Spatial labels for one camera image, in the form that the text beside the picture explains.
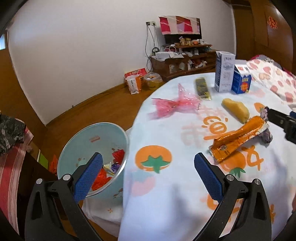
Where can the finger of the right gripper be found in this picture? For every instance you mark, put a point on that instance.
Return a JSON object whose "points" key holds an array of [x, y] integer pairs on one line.
{"points": [[284, 121]]}

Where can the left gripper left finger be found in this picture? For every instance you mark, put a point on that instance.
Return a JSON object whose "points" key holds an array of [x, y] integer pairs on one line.
{"points": [[73, 188]]}

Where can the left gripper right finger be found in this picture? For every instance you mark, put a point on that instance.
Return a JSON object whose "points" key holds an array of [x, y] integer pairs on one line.
{"points": [[225, 189]]}

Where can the grey wrapper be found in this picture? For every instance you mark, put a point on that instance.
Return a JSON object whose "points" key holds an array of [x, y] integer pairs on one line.
{"points": [[266, 135]]}

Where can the red plastic bag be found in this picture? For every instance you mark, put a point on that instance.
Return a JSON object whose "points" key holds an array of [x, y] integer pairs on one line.
{"points": [[105, 174]]}

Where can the red orange snack wrapper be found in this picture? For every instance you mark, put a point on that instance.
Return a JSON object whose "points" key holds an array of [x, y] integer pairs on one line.
{"points": [[226, 144]]}

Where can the yellow sponge piece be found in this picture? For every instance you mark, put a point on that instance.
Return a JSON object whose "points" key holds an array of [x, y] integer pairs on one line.
{"points": [[236, 108]]}

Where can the purple wrapper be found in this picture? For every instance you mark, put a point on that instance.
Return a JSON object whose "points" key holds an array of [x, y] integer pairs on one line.
{"points": [[115, 167]]}

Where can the light blue trash bin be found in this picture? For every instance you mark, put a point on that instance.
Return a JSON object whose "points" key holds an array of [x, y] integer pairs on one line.
{"points": [[108, 139]]}

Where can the heart-pattern quilt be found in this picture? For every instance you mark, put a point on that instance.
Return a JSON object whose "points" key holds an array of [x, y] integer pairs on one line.
{"points": [[268, 73]]}

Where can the white fruit-print bedsheet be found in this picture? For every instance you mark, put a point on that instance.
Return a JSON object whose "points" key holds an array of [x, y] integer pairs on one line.
{"points": [[169, 192]]}

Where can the blue white small carton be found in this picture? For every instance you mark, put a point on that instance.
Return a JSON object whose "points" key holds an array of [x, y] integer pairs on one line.
{"points": [[241, 79]]}

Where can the red striped cloth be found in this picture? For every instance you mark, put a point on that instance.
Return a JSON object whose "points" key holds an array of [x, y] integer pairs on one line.
{"points": [[11, 166]]}

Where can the black plastic bag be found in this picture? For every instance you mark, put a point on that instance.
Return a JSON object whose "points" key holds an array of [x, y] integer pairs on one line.
{"points": [[12, 132]]}

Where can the tall white milk carton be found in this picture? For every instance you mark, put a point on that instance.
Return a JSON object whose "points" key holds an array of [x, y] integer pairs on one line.
{"points": [[225, 63]]}

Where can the dark green snack packet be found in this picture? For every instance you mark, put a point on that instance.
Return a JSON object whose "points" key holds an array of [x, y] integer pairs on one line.
{"points": [[202, 89]]}

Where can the pink cellophane wrapper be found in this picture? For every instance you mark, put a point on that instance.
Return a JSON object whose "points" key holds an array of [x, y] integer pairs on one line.
{"points": [[186, 102]]}

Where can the wooden wardrobe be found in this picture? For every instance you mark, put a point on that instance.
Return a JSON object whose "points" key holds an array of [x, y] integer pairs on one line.
{"points": [[261, 29]]}

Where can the wooden door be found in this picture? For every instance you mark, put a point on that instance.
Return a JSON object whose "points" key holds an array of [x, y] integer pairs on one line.
{"points": [[14, 103]]}

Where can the clear bag with yellow contents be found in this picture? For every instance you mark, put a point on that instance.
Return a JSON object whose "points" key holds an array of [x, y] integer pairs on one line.
{"points": [[153, 80]]}

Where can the orange white paper bag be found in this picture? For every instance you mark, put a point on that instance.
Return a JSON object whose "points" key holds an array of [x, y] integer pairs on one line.
{"points": [[134, 84]]}

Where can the wooden tv cabinet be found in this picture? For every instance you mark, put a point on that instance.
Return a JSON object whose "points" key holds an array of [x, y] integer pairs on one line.
{"points": [[182, 55]]}

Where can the red cardboard box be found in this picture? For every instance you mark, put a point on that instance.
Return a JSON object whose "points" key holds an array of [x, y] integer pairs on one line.
{"points": [[139, 72]]}

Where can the red pink patchwork cloth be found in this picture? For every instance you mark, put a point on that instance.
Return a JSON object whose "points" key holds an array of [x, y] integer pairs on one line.
{"points": [[177, 25]]}

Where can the wall power outlet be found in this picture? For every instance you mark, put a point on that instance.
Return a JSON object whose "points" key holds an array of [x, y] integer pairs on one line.
{"points": [[151, 23]]}

